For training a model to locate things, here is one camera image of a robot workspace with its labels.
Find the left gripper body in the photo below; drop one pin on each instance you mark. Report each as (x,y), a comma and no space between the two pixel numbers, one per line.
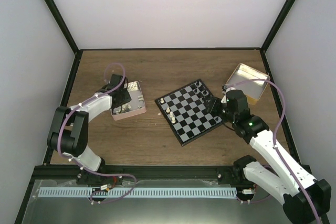
(124,99)

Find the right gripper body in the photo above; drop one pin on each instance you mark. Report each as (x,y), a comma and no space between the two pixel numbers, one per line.
(216,111)

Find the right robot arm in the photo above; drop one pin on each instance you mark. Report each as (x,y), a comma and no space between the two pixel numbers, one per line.
(273,155)

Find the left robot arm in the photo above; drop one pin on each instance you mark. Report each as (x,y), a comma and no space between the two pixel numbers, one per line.
(68,134)

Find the white chess pieces in tin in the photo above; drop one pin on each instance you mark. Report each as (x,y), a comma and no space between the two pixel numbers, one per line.
(124,107)

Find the pink metal tin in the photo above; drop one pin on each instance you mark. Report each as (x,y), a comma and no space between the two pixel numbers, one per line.
(137,102)

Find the black white chessboard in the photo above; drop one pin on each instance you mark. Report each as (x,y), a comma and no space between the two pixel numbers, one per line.
(187,105)

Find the yellow metal tin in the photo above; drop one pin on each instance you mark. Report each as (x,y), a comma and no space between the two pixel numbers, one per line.
(254,88)

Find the light blue slotted rail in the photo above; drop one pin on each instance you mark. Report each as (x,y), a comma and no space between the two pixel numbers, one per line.
(81,192)

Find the black aluminium frame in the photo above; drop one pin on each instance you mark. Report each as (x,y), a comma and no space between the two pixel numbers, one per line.
(224,174)

